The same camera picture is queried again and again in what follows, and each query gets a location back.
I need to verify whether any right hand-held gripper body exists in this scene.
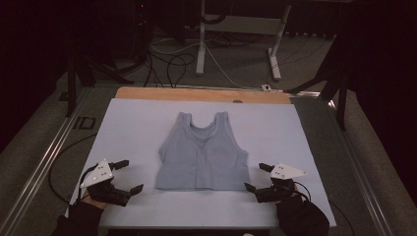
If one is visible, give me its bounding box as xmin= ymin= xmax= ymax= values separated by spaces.
xmin=255 ymin=162 xmax=309 ymax=204

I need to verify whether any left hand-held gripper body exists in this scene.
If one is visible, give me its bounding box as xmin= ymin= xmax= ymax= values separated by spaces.
xmin=79 ymin=158 xmax=132 ymax=207

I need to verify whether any grey sleeveless vest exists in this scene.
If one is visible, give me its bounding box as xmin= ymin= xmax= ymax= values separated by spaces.
xmin=155 ymin=111 xmax=251 ymax=192

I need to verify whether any person's left hand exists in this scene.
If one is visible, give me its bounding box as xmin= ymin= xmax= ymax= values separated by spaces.
xmin=81 ymin=194 xmax=110 ymax=210

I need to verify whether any person's right hand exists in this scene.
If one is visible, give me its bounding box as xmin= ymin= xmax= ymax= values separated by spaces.
xmin=289 ymin=184 xmax=305 ymax=200

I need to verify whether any black tripod stand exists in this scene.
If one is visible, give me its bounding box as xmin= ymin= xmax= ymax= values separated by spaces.
xmin=284 ymin=32 xmax=349 ymax=132
xmin=58 ymin=48 xmax=136 ymax=118

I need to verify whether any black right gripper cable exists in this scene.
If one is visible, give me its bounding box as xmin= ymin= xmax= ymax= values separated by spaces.
xmin=293 ymin=181 xmax=313 ymax=202

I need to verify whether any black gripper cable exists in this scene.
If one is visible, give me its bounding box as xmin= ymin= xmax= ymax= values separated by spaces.
xmin=293 ymin=181 xmax=313 ymax=202
xmin=48 ymin=132 xmax=98 ymax=205

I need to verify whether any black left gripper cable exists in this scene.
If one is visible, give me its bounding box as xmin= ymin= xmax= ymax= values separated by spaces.
xmin=48 ymin=132 xmax=98 ymax=205

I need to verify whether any aluminium rail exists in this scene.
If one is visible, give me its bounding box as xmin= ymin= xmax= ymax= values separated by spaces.
xmin=0 ymin=87 xmax=94 ymax=236
xmin=288 ymin=90 xmax=391 ymax=236

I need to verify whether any white floor cable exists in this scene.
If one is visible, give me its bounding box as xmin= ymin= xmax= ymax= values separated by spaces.
xmin=149 ymin=38 xmax=264 ymax=90

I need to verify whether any black looped floor cable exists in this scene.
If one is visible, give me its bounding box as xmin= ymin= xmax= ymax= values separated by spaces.
xmin=166 ymin=53 xmax=197 ymax=89

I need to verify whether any white desk frame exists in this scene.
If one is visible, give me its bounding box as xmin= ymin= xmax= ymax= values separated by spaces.
xmin=195 ymin=0 xmax=293 ymax=82

